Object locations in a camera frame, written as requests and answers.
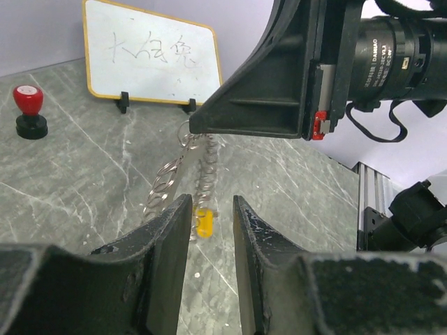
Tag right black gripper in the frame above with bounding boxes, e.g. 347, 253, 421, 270
189, 1, 363, 140

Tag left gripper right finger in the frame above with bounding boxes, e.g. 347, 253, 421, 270
233, 195, 446, 334

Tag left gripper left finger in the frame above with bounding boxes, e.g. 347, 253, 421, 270
1, 194, 192, 334

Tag key with yellow tag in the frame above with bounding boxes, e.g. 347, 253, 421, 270
195, 207, 219, 239

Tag metal disc with keyrings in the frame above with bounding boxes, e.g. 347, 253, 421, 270
142, 121, 219, 223

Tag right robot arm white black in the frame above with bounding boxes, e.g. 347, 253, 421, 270
189, 1, 446, 141

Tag red black stamp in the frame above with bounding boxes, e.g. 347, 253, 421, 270
13, 84, 48, 140

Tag aluminium frame rail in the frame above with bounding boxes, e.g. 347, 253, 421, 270
354, 162, 388, 251

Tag small whiteboard yellow frame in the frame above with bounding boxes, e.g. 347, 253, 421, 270
82, 1, 223, 105

